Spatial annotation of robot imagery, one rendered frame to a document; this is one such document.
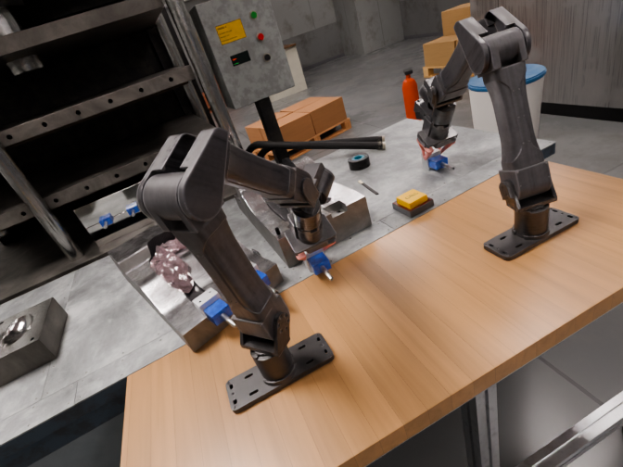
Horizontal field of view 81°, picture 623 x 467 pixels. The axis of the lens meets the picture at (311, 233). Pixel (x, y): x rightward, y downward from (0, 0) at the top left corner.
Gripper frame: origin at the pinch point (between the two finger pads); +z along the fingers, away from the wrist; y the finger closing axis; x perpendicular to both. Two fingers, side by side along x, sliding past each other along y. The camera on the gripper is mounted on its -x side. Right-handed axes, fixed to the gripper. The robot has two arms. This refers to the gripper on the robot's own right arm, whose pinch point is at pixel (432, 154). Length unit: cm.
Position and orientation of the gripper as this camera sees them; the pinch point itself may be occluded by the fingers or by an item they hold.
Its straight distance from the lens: 124.4
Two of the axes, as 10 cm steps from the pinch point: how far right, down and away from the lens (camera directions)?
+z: 1.1, 5.1, 8.5
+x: 3.8, 7.7, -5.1
